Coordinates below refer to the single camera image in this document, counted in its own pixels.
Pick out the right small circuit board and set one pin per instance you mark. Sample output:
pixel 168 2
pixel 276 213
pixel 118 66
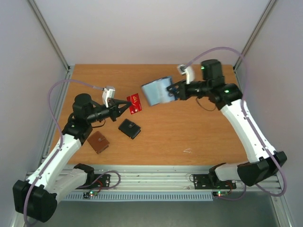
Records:
pixel 220 193

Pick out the red credit card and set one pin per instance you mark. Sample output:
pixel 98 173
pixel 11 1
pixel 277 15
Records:
pixel 135 103

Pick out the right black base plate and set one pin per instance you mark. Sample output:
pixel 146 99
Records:
pixel 202 182

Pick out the aluminium rail base frame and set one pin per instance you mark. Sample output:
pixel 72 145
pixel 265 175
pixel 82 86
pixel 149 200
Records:
pixel 153 178

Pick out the aluminium corner post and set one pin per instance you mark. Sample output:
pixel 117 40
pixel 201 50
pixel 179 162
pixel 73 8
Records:
pixel 38 14
pixel 259 25

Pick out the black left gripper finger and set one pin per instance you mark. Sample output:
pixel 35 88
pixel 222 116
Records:
pixel 121 110
pixel 117 102

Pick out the slotted grey cable duct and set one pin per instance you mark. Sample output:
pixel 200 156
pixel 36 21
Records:
pixel 140 196

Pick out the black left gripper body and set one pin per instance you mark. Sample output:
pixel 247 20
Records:
pixel 113 110

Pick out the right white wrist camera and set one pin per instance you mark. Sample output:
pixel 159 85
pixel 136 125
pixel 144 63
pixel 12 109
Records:
pixel 186 71

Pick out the brown card holder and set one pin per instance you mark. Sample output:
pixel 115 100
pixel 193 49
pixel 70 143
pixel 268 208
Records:
pixel 98 142

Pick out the right aluminium corner post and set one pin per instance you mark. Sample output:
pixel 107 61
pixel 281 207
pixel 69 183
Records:
pixel 259 25

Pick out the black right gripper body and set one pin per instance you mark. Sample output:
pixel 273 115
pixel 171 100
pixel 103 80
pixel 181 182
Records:
pixel 181 90

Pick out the small circuit board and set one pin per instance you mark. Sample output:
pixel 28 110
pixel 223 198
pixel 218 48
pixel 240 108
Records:
pixel 90 194
pixel 220 193

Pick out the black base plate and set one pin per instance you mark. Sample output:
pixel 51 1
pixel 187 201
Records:
pixel 101 182
pixel 202 182

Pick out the black card holder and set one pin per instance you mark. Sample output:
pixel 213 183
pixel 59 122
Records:
pixel 129 128

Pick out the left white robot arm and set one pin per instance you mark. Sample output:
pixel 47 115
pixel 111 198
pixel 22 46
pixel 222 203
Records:
pixel 37 197

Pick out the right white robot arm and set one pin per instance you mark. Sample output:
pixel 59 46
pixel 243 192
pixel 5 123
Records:
pixel 263 161

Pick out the left small circuit board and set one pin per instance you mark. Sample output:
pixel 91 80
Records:
pixel 90 194

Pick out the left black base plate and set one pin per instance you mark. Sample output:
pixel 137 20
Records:
pixel 101 182

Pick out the dark blue card holder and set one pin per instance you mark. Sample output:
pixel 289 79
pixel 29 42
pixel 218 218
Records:
pixel 156 91

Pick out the left aluminium corner post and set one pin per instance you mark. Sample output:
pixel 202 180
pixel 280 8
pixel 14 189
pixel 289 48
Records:
pixel 38 14

